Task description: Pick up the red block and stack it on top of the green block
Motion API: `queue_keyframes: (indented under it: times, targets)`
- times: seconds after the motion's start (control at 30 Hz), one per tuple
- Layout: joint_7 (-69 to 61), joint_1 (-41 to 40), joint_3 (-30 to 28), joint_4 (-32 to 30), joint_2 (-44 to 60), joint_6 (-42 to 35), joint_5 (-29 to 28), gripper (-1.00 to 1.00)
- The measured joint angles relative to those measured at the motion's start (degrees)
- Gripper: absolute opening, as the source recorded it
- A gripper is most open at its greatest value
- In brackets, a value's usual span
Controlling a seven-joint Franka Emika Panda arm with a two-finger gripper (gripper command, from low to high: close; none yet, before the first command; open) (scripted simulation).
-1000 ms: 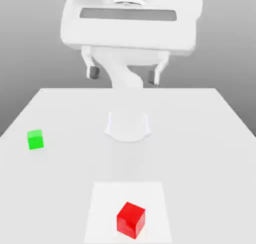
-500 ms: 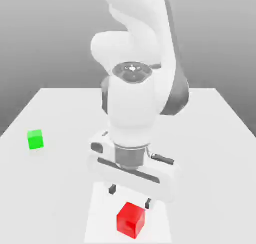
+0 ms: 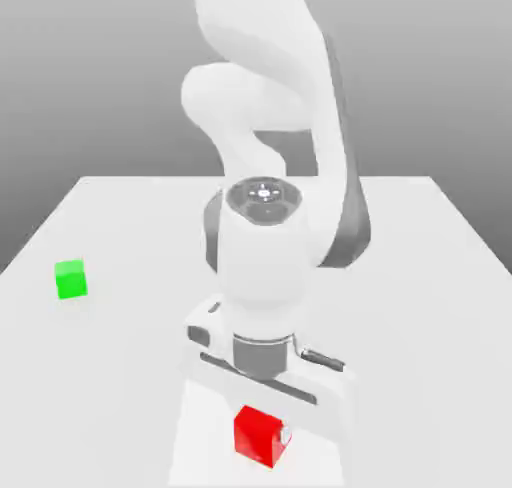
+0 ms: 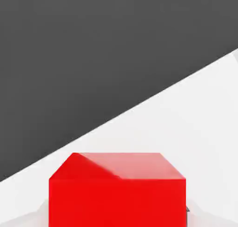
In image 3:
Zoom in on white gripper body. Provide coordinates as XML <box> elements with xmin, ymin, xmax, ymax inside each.
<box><xmin>180</xmin><ymin>345</ymin><xmax>358</xmax><ymax>444</ymax></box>

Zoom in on small red cube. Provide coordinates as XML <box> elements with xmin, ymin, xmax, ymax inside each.
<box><xmin>232</xmin><ymin>404</ymin><xmax>293</xmax><ymax>470</ymax></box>

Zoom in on small green cube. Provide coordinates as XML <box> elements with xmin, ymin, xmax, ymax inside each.
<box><xmin>53</xmin><ymin>258</ymin><xmax>89</xmax><ymax>300</ymax></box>

